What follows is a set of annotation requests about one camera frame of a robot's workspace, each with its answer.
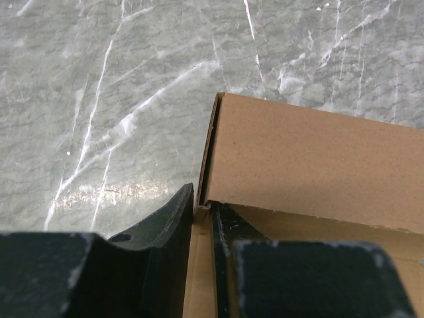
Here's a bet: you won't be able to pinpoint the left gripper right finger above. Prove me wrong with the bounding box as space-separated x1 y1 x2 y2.
210 202 416 317

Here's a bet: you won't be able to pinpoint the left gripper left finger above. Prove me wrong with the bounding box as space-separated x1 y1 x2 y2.
1 184 193 317

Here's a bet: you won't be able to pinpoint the brown cardboard box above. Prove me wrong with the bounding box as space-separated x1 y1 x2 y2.
183 93 423 317

